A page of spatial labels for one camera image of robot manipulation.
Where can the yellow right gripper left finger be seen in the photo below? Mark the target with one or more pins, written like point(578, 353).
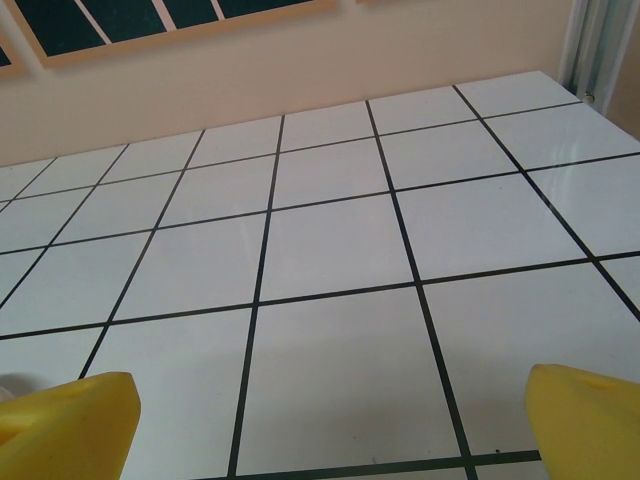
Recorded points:
point(65, 430)

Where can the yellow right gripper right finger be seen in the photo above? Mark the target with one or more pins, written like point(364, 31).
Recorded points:
point(590, 430)

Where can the aluminium frame post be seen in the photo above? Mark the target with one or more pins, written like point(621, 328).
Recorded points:
point(595, 45)

